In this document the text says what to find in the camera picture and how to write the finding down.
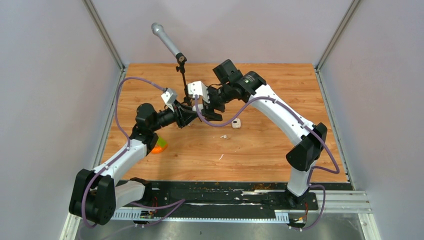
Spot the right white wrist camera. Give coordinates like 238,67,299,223
187,81,210,104

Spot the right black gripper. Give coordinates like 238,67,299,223
200,83,234,122

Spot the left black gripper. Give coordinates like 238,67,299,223
150,99,201,132

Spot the black tripod microphone stand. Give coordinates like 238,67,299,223
175,52,192,107

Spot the green block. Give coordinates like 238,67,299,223
156,136,168,148

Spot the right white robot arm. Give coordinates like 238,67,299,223
188,59,328,209

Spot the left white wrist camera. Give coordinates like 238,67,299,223
161,87,178,112

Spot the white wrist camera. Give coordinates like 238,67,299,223
187,81,210,104
161,87,178,112

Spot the orange ring toy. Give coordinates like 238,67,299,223
150,144,168,154

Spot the grey microphone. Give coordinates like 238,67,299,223
151,22,182,61

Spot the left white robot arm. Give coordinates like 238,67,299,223
68,100,198,225

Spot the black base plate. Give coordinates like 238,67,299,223
137,181,319,220

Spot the small beige charging case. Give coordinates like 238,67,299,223
231,118,242,129

